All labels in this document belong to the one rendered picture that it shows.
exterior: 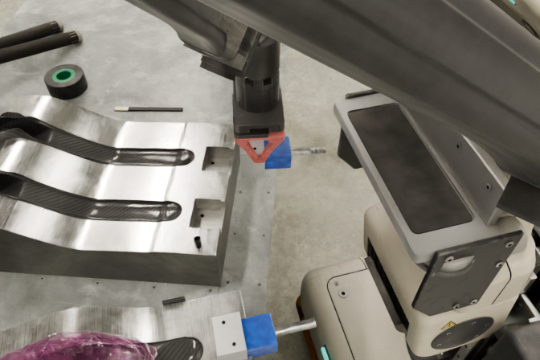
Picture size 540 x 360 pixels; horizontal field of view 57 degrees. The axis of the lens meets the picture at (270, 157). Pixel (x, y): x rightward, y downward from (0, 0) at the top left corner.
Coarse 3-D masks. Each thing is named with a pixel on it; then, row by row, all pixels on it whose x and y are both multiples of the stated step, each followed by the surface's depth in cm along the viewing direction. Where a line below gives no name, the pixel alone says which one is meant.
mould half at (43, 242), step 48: (48, 96) 83; (0, 144) 76; (144, 144) 82; (192, 144) 82; (96, 192) 76; (144, 192) 75; (192, 192) 75; (0, 240) 69; (48, 240) 68; (96, 240) 70; (144, 240) 69; (192, 240) 69
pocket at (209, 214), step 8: (200, 200) 74; (208, 200) 74; (216, 200) 74; (200, 208) 76; (208, 208) 76; (216, 208) 76; (224, 208) 75; (192, 216) 73; (200, 216) 75; (208, 216) 75; (216, 216) 75; (192, 224) 73; (200, 224) 74; (208, 224) 74; (216, 224) 74
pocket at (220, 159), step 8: (208, 152) 82; (216, 152) 82; (224, 152) 82; (232, 152) 81; (208, 160) 83; (216, 160) 83; (224, 160) 83; (232, 160) 81; (208, 168) 82; (216, 168) 82; (224, 168) 82
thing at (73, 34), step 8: (72, 32) 114; (40, 40) 109; (48, 40) 110; (56, 40) 111; (64, 40) 112; (72, 40) 114; (80, 40) 116; (8, 48) 104; (16, 48) 105; (24, 48) 106; (32, 48) 107; (40, 48) 108; (48, 48) 110; (56, 48) 112; (0, 56) 102; (8, 56) 103; (16, 56) 105; (24, 56) 107
